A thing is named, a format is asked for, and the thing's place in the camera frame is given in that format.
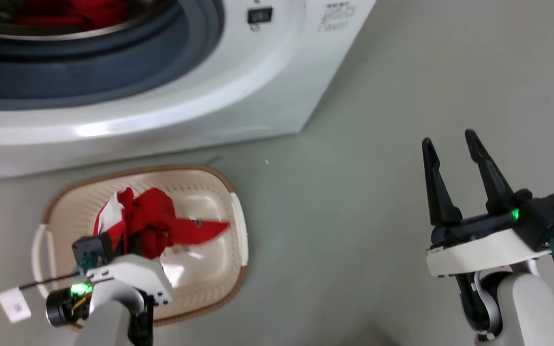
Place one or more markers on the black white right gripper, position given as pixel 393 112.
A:
pixel 479 250

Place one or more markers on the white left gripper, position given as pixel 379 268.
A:
pixel 135 274

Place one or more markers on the red and white garment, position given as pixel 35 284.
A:
pixel 154 223

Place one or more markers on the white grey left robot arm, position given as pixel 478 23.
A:
pixel 108 317

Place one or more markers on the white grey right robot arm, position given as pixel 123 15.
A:
pixel 522 307

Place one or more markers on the beige plastic laundry basket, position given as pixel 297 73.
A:
pixel 209 202

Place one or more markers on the white front-load washing machine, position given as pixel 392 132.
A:
pixel 277 81

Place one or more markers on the red clothes in drum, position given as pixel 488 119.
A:
pixel 72 12

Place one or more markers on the dark grey rubber door gasket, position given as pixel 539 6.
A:
pixel 113 62

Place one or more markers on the black door latch socket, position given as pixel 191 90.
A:
pixel 260 15

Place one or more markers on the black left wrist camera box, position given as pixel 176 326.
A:
pixel 92 249

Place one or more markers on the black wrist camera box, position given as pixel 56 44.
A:
pixel 92 249
pixel 546 218

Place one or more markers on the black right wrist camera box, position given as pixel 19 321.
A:
pixel 546 218

